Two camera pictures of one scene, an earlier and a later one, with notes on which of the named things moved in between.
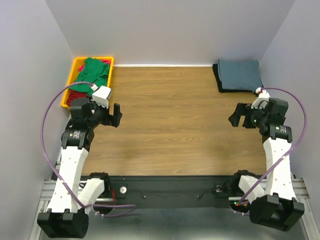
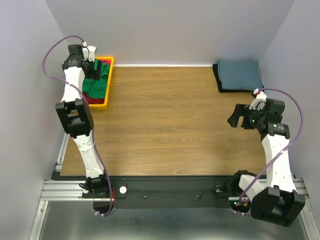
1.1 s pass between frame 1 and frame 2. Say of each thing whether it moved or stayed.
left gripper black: moved
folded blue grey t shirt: stayed
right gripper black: stayed
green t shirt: stayed
